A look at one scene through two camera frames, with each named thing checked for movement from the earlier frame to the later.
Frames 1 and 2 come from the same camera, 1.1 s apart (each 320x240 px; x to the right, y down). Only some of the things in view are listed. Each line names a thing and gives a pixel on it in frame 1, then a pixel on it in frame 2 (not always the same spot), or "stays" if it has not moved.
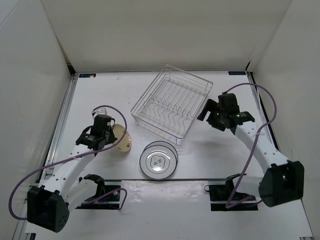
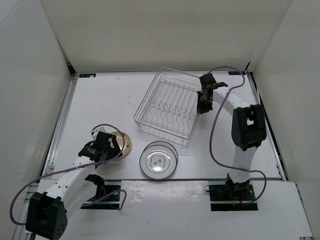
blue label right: [236, 73] stays
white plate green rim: [158, 162] stays
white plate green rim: [164, 143] → [158, 161]
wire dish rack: [170, 104] stays
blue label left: [87, 75] stays
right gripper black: [210, 105] → [201, 108]
